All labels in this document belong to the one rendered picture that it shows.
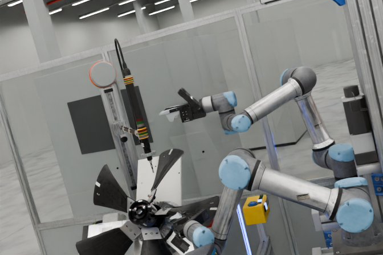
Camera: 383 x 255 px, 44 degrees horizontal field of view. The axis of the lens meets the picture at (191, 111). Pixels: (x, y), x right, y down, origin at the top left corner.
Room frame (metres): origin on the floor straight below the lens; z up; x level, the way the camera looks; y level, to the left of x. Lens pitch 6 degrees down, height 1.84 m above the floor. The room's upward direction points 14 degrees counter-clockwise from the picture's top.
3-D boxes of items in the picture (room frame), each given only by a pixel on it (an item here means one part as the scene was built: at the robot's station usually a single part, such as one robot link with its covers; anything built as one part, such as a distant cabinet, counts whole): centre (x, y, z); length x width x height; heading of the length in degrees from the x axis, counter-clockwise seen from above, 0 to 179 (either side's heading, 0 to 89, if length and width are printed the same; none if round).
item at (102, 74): (2.80, 0.45, 1.88); 0.17 x 0.15 x 0.16; 72
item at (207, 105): (2.19, -0.08, 1.61); 0.08 x 0.05 x 0.08; 167
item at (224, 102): (2.17, -0.16, 1.61); 0.11 x 0.08 x 0.09; 77
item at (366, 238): (1.67, -0.50, 1.09); 0.15 x 0.15 x 0.10
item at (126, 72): (2.12, 0.24, 1.67); 0.04 x 0.04 x 0.46
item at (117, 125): (2.72, 0.43, 1.55); 0.10 x 0.07 x 0.08; 17
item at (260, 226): (2.29, -0.19, 0.92); 0.03 x 0.03 x 0.12; 72
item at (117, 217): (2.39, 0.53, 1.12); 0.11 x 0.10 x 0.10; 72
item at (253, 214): (2.29, -0.19, 1.02); 0.16 x 0.10 x 0.11; 162
